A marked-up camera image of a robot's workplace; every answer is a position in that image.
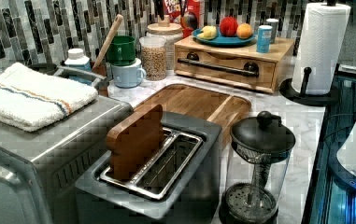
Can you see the wooden drawer box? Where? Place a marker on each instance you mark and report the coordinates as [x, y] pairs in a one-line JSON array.
[[274, 66]]

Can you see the wooden cutting board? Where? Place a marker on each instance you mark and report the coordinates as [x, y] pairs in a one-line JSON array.
[[221, 108]]

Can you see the wooden toast slice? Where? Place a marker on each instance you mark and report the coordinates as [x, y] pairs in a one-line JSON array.
[[134, 141]]

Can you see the plastic container of grains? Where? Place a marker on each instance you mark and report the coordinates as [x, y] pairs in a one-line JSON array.
[[153, 56]]

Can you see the light blue mug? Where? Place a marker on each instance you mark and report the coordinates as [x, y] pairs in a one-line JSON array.
[[128, 76]]

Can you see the grey two-slot toaster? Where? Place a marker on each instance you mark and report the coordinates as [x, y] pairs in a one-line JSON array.
[[179, 185]]

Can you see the green cup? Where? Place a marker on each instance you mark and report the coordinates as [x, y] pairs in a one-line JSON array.
[[121, 51]]

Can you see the teal plate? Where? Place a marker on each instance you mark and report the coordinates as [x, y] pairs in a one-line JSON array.
[[222, 41]]

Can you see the yellow plush banana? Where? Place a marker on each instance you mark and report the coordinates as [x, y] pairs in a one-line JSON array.
[[208, 32]]

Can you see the black glass french press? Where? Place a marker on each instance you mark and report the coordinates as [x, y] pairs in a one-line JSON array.
[[257, 163]]

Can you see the red plush apple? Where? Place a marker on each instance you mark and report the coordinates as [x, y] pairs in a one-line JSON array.
[[228, 26]]

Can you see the red Froot Loops box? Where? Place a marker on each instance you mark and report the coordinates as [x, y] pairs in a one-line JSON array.
[[189, 14]]

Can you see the orange plush orange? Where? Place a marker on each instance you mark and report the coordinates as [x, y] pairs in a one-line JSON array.
[[244, 31]]

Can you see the black paper towel holder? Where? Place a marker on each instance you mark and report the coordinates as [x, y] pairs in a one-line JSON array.
[[303, 98]]

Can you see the white blue bottle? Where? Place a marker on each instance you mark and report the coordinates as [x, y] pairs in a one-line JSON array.
[[77, 59]]

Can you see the blue salt shaker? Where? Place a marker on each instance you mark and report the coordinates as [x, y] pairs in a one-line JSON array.
[[264, 38]]

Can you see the grey shaker can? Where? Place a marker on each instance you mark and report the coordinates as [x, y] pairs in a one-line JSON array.
[[274, 24]]

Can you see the white striped folded towel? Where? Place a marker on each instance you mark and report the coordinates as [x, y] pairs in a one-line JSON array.
[[30, 100]]

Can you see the stainless steel toaster oven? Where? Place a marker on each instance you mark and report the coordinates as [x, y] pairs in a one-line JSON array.
[[38, 170]]

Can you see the white paper towel roll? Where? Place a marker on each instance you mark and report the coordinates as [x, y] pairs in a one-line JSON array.
[[321, 39]]

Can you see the black drawer handle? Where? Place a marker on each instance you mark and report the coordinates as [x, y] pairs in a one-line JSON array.
[[250, 69]]

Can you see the wooden utensil handle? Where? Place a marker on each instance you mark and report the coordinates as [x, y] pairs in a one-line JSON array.
[[112, 32]]

